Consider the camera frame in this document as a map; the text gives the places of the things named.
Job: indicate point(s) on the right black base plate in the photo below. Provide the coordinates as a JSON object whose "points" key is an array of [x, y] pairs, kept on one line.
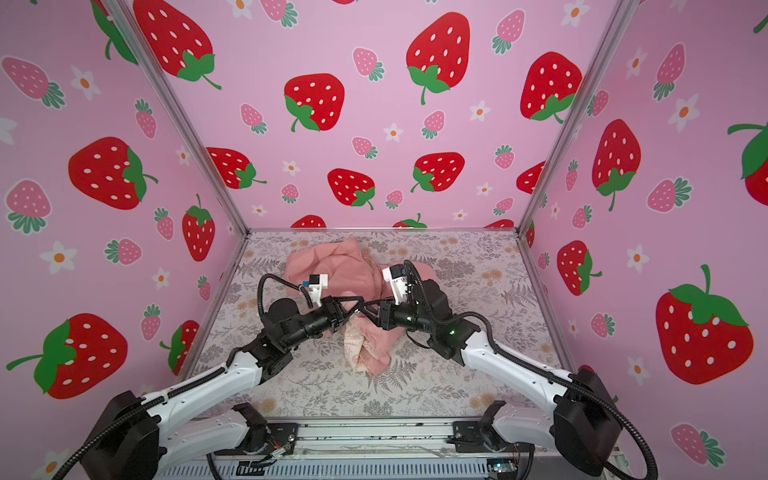
{"points": [[477, 437]]}

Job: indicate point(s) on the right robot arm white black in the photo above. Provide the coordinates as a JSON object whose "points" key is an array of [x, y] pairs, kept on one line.
{"points": [[577, 406]]}

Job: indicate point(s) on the corner aluminium post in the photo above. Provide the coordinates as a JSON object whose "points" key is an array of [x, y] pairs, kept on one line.
{"points": [[124, 19], [615, 31]]}

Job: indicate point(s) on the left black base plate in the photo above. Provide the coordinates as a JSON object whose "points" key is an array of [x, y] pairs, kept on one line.
{"points": [[274, 438]]}

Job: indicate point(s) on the floral table mat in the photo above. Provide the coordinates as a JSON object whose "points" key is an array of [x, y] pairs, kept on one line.
{"points": [[362, 371]]}

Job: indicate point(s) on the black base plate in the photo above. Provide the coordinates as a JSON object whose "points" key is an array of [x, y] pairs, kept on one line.
{"points": [[477, 437], [274, 438]]}

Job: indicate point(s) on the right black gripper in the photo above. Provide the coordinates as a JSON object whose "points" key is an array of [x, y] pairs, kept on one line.
{"points": [[386, 313]]}

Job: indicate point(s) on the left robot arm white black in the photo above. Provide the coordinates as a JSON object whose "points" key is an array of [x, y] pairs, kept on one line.
{"points": [[139, 437]]}

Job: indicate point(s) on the left corner aluminium post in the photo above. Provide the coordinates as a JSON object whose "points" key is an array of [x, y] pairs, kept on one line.
{"points": [[124, 19]]}

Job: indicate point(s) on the right corner aluminium post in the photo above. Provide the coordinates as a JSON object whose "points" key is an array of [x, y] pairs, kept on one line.
{"points": [[615, 31]]}

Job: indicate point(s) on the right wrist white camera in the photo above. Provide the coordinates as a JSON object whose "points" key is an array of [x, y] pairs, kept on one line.
{"points": [[397, 276]]}

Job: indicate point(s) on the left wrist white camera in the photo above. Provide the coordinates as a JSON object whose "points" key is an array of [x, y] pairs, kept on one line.
{"points": [[315, 286]]}

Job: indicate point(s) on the wrist white camera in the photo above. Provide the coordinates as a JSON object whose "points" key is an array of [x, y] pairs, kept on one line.
{"points": [[315, 286], [397, 276]]}

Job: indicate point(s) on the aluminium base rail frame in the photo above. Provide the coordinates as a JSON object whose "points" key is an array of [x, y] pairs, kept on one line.
{"points": [[392, 448]]}

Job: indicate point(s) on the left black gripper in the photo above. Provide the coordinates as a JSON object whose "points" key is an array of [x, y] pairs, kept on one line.
{"points": [[335, 313]]}

